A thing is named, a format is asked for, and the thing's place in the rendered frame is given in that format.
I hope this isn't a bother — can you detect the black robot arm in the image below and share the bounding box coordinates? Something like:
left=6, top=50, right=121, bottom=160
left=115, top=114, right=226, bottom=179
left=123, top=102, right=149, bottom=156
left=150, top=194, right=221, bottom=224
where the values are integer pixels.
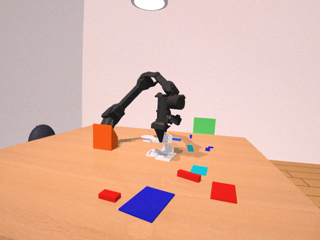
left=101, top=72, right=186, bottom=129

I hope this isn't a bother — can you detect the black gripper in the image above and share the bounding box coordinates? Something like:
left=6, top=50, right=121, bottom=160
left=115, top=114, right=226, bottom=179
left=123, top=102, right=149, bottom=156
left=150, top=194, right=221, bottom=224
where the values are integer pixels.
left=151, top=108, right=172, bottom=142

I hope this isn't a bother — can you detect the teal flat rectangular plate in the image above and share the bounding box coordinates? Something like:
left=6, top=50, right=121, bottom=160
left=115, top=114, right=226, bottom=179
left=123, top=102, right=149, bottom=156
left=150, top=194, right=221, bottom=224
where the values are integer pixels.
left=190, top=165, right=208, bottom=176

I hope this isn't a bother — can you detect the teal flat bar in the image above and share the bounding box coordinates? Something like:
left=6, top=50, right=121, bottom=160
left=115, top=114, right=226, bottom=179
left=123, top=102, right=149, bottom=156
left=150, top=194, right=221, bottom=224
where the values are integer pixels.
left=187, top=145, right=194, bottom=152

